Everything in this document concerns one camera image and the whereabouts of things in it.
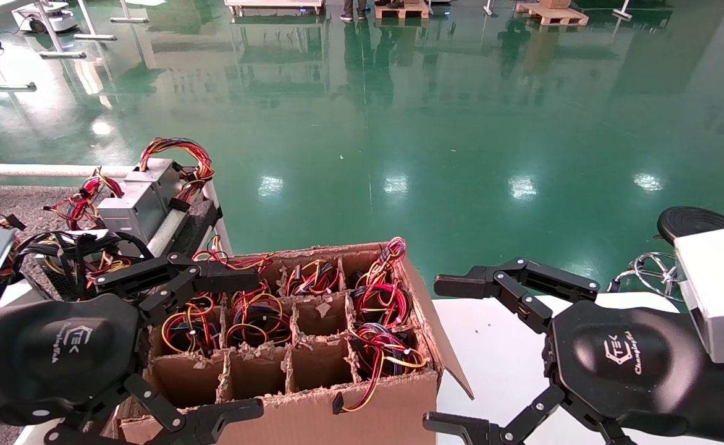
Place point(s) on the person in dark trousers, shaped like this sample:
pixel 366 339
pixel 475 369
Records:
pixel 353 9

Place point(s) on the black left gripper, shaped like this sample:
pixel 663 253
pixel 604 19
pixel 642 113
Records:
pixel 59 352

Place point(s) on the wooden pallet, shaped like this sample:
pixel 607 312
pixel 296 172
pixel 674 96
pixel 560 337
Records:
pixel 552 13
pixel 402 10

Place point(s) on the black stool with chrome base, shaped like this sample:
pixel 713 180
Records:
pixel 695 222

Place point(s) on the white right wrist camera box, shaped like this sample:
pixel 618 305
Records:
pixel 717 290

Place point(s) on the white stand leg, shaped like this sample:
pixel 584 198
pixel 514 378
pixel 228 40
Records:
pixel 128 19
pixel 96 36
pixel 4 84
pixel 621 12
pixel 59 54
pixel 488 8

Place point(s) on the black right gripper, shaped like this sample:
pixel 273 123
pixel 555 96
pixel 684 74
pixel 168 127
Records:
pixel 621 358

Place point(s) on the white platform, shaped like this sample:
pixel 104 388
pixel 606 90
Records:
pixel 275 6

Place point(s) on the cardboard box with dividers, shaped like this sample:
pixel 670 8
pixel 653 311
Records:
pixel 312 420

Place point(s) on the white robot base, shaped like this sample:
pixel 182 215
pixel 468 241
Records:
pixel 44 15

